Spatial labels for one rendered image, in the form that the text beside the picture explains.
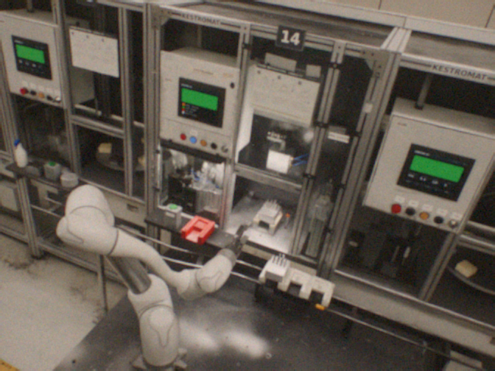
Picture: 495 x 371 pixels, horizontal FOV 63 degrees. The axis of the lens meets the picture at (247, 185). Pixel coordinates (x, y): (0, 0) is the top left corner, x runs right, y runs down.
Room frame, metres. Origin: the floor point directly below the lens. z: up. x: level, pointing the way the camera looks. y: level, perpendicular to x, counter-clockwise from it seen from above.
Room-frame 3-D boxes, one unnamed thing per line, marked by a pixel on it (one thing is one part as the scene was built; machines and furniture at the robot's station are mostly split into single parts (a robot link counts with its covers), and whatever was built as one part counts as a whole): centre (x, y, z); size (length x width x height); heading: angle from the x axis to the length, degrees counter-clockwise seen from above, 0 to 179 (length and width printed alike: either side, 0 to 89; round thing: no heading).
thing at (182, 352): (1.14, 0.26, 0.71); 0.22 x 0.18 x 0.06; 72
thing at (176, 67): (2.01, 0.27, 1.60); 0.42 x 0.29 x 0.46; 72
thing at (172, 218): (1.84, 0.39, 0.97); 0.08 x 0.08 x 0.12; 72
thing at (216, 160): (1.88, 0.31, 1.37); 0.36 x 0.04 x 0.04; 72
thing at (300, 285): (1.56, -0.32, 0.84); 0.36 x 0.14 x 0.10; 72
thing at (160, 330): (1.16, 0.28, 0.85); 0.18 x 0.16 x 0.22; 24
